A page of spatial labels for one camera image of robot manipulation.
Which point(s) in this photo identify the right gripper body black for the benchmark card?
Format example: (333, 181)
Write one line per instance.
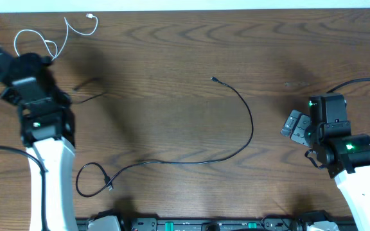
(302, 132)

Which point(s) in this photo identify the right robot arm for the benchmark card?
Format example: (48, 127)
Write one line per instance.
(326, 131)

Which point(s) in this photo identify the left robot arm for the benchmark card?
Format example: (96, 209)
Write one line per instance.
(47, 131)

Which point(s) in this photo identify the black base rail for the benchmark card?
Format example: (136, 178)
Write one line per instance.
(314, 220)

